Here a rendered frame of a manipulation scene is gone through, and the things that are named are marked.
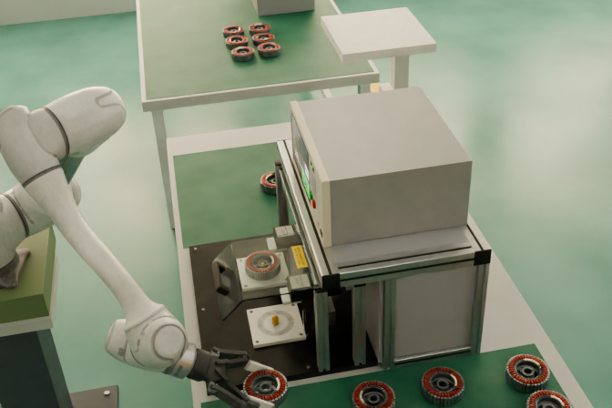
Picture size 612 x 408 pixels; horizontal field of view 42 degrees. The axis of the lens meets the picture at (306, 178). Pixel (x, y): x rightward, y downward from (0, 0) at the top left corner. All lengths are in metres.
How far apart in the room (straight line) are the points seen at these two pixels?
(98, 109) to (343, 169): 0.62
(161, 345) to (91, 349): 1.80
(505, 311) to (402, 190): 0.61
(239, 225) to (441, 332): 0.89
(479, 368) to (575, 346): 1.25
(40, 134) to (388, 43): 1.43
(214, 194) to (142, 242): 1.14
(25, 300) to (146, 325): 0.82
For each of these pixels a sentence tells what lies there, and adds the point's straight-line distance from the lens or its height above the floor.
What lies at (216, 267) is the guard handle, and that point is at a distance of 2.13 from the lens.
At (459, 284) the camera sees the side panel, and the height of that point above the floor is 1.00.
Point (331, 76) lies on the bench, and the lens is 3.76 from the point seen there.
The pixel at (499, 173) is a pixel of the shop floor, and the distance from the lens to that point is 4.47.
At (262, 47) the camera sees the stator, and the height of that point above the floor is 0.78.
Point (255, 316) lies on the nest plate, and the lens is 2.39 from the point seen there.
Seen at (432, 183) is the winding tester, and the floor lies 1.27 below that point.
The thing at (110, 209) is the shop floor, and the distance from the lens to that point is 4.33.
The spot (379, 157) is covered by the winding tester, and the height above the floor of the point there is 1.32.
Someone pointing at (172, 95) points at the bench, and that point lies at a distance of 3.70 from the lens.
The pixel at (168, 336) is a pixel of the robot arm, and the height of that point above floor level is 1.20.
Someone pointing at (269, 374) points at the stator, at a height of 0.87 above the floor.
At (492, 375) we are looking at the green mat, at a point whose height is 0.75.
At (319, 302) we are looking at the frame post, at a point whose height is 1.02.
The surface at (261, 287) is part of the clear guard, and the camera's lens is 2.05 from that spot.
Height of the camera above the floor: 2.40
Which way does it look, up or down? 33 degrees down
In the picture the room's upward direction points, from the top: 3 degrees counter-clockwise
